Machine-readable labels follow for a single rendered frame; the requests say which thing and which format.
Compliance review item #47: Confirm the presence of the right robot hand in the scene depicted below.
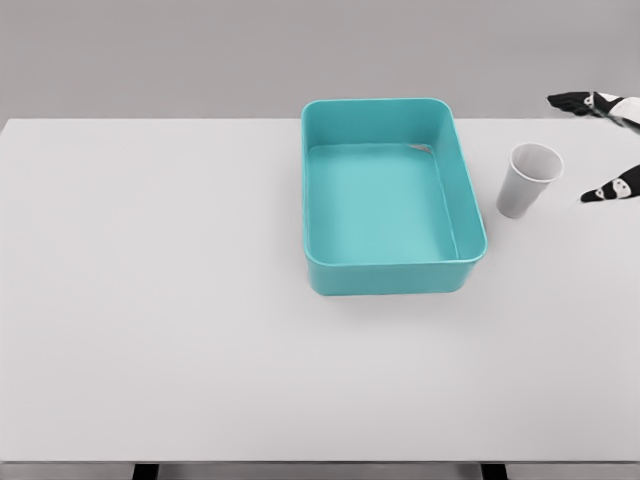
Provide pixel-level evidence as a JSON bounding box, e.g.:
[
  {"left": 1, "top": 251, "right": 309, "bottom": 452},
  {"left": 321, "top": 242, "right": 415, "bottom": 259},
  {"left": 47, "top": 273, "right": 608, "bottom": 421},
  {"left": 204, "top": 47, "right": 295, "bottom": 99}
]
[{"left": 546, "top": 90, "right": 640, "bottom": 204}]

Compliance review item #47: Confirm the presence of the white paper cup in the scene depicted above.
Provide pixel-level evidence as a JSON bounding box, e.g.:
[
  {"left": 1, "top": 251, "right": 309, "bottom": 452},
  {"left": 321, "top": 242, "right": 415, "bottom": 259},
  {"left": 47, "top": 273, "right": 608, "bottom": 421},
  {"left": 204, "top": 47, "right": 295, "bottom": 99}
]
[{"left": 495, "top": 142, "right": 565, "bottom": 220}]

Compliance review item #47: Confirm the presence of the teal plastic basket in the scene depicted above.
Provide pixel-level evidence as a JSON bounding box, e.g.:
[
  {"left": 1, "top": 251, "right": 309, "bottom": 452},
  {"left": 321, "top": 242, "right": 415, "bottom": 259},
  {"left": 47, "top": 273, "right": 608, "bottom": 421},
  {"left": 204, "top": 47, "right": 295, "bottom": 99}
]
[{"left": 300, "top": 97, "right": 489, "bottom": 297}]

